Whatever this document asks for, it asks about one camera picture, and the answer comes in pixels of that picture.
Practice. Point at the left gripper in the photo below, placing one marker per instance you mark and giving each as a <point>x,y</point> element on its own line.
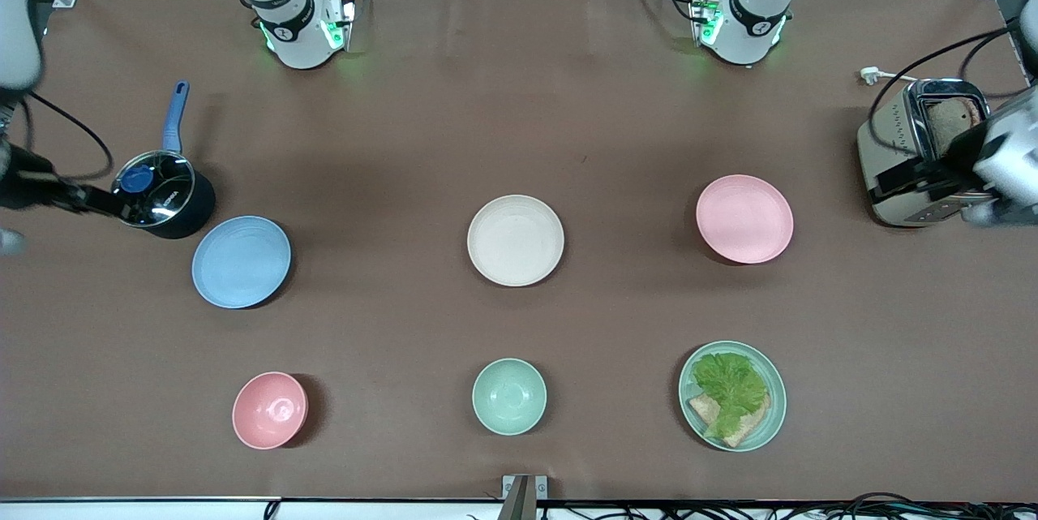
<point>959,148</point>

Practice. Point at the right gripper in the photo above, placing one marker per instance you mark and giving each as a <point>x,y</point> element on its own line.
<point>23,187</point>

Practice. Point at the blue shallow plate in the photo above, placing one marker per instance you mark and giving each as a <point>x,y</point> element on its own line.
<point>241,262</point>

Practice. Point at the pink shallow plate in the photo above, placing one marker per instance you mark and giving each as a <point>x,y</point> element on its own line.
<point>744,219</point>

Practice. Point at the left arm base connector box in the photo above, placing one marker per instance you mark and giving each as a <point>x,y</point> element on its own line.
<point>705,17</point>

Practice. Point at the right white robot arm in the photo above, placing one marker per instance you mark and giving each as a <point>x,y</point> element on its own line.
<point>298,40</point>

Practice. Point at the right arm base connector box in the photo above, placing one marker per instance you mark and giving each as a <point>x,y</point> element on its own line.
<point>337,23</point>

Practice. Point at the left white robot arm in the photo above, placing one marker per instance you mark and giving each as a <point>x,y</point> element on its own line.
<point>744,33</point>

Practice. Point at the beige and chrome toaster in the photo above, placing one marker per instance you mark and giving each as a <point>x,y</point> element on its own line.
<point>890,139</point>

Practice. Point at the glass lid with blue knob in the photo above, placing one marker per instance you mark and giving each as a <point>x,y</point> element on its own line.
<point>154,187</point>

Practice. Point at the brown toast slice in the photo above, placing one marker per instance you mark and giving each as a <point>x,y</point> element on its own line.
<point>949,124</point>

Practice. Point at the pink small bowl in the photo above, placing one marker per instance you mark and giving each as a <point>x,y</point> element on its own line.
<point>269,410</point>

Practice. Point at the green shallow plate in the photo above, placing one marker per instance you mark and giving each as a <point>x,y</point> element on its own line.
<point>777,406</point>

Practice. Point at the green lettuce leaf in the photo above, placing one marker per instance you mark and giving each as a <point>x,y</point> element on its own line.
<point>730,386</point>

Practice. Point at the brown bread slice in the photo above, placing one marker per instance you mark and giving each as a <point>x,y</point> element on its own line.
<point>750,423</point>

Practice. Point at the beige shallow plate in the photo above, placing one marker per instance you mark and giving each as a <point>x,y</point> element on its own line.
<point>516,241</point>

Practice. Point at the green small bowl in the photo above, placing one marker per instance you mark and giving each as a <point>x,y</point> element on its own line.
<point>509,396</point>

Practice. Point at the grey metal camera bracket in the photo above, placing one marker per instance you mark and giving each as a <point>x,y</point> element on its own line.
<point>523,496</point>

